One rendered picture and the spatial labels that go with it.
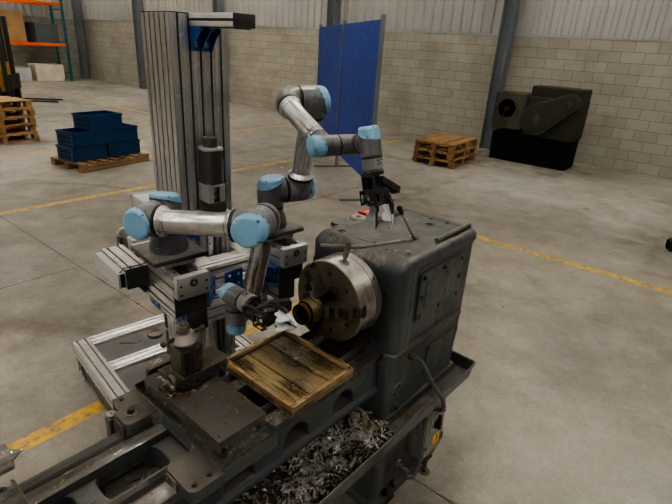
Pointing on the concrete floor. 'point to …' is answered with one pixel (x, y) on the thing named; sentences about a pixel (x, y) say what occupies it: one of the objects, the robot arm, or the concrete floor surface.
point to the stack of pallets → (16, 120)
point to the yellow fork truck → (10, 86)
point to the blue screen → (351, 79)
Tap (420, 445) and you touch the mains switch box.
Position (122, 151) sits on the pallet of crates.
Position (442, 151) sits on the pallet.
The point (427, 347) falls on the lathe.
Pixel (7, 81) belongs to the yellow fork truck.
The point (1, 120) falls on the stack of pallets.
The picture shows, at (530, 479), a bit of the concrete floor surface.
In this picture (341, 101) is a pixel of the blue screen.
